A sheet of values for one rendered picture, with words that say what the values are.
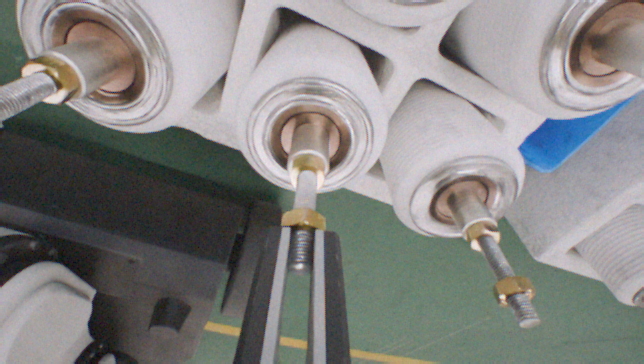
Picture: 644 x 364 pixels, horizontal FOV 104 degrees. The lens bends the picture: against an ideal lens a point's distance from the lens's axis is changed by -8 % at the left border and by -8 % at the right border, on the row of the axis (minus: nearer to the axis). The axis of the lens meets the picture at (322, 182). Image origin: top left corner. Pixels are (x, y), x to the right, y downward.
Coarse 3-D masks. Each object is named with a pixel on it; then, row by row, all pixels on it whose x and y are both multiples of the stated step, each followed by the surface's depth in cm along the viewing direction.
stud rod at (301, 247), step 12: (300, 180) 13; (312, 180) 13; (300, 192) 12; (312, 192) 12; (300, 204) 12; (312, 204) 12; (300, 240) 10; (312, 240) 10; (288, 252) 10; (300, 252) 9; (312, 252) 10; (288, 264) 9; (300, 264) 9; (312, 264) 10
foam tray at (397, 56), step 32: (256, 0) 18; (288, 0) 18; (320, 0) 18; (256, 32) 19; (352, 32) 19; (384, 32) 19; (416, 32) 19; (256, 64) 22; (384, 64) 24; (416, 64) 21; (448, 64) 20; (224, 96) 22; (384, 96) 22; (480, 96) 22; (192, 128) 25; (224, 128) 24; (512, 128) 24; (384, 192) 28
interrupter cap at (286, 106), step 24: (264, 96) 15; (288, 96) 15; (312, 96) 15; (336, 96) 15; (264, 120) 16; (288, 120) 16; (312, 120) 16; (336, 120) 16; (360, 120) 15; (264, 144) 16; (288, 144) 17; (336, 144) 17; (360, 144) 16; (264, 168) 17; (336, 168) 17; (360, 168) 17
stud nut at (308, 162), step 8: (296, 160) 14; (304, 160) 13; (312, 160) 13; (320, 160) 14; (296, 168) 13; (304, 168) 13; (312, 168) 13; (320, 168) 13; (296, 176) 13; (320, 176) 13; (320, 184) 14
